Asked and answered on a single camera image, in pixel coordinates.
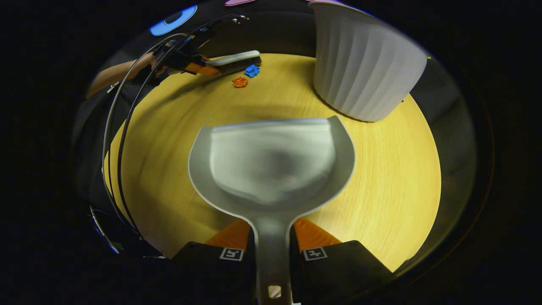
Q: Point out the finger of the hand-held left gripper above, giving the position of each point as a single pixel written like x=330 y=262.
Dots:
x=203 y=69

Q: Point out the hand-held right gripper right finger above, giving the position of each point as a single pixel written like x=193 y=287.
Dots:
x=295 y=271

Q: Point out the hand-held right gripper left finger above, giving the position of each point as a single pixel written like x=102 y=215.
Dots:
x=251 y=271

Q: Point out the small white broom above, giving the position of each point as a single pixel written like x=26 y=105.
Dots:
x=237 y=57

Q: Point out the orange paper trash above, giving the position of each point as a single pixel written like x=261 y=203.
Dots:
x=240 y=81

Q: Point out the blue paper trash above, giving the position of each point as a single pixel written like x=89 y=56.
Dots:
x=252 y=70

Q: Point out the white dustpan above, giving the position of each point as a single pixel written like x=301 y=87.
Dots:
x=271 y=169

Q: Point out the white ribbed garbage bin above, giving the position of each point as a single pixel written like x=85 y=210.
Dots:
x=364 y=63

